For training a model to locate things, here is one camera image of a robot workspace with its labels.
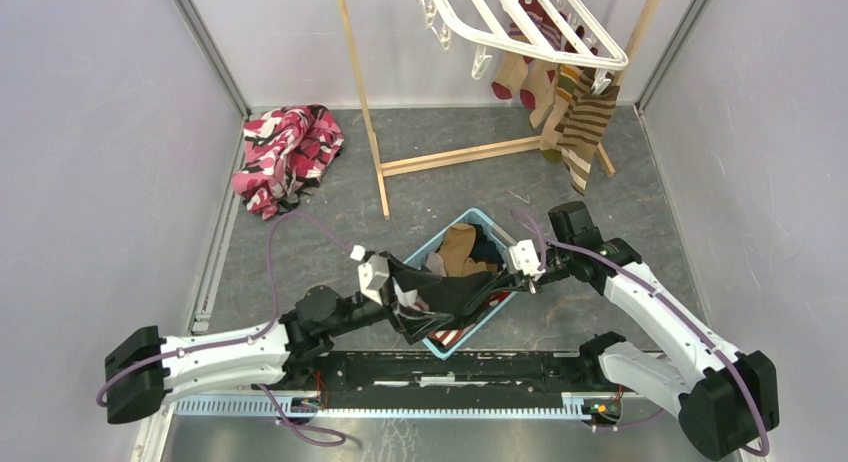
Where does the pink camouflage cloth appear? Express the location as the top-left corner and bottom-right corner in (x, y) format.
(231, 104), (345, 220)

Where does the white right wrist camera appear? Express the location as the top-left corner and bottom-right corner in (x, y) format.
(504, 239), (545, 278)

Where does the tan ribbed sock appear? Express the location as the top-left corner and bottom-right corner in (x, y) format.
(436, 223), (498, 277)

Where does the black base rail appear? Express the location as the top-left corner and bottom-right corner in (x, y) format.
(269, 351), (632, 410)

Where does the light blue cable tray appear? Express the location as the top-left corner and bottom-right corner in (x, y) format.
(174, 394), (591, 422)

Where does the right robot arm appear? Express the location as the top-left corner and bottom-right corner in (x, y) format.
(511, 202), (780, 461)

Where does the wooden hanger stand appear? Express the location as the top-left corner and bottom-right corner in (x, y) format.
(336, 0), (662, 216)

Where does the navy blue sock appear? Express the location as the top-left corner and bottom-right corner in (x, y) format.
(469, 224), (504, 271)

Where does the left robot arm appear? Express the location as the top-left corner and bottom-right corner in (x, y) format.
(96, 281), (427, 424)

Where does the light blue laundry basket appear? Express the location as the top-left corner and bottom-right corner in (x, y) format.
(404, 208), (517, 360)

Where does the black sock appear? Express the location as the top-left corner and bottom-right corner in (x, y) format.
(388, 255), (525, 342)

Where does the red purple striped sock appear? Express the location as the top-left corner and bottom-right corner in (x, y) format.
(518, 0), (564, 50)

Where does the brown striped sock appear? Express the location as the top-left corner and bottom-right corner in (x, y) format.
(556, 85), (620, 195)

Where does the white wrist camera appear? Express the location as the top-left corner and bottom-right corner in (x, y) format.
(350, 244), (391, 307)
(504, 239), (545, 278)

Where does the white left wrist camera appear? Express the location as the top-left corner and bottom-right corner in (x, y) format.
(350, 244), (391, 307)

